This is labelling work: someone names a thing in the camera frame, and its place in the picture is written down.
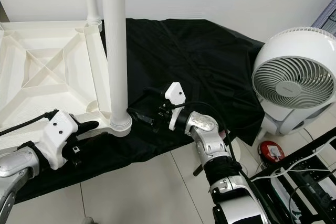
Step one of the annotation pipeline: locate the red black round device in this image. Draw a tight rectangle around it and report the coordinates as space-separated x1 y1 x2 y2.
258 140 285 164

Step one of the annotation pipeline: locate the black table cloth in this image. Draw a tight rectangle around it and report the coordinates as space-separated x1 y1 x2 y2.
10 18 266 204

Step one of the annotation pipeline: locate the white plastic table top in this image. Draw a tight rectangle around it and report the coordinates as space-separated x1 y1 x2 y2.
0 20 133 140

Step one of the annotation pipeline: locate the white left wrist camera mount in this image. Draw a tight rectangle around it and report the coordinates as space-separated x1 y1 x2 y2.
39 111 79 171

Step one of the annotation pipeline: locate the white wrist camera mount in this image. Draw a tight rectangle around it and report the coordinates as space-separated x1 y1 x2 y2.
39 111 79 171
164 82 185 130

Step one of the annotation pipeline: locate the purple striped cloth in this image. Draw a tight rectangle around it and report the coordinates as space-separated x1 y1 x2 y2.
312 0 336 28

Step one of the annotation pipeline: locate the thick white cable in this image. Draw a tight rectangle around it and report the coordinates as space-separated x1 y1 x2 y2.
249 167 336 183

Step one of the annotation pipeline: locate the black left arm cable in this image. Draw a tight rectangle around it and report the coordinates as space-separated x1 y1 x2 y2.
0 111 58 135

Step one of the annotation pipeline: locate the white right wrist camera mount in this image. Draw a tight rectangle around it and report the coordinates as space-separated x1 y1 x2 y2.
164 82 185 130

